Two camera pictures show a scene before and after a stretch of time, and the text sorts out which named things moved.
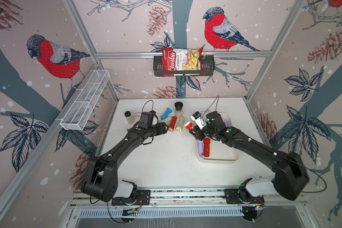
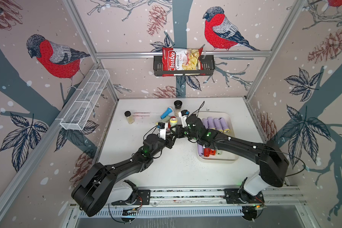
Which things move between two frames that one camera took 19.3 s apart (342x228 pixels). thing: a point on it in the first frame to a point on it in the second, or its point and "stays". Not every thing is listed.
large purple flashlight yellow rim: (201, 147) stays
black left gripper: (162, 128) to (169, 141)
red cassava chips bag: (182, 59) stays
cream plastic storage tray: (220, 153) stays
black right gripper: (197, 133) to (178, 130)
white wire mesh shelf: (85, 100) stays
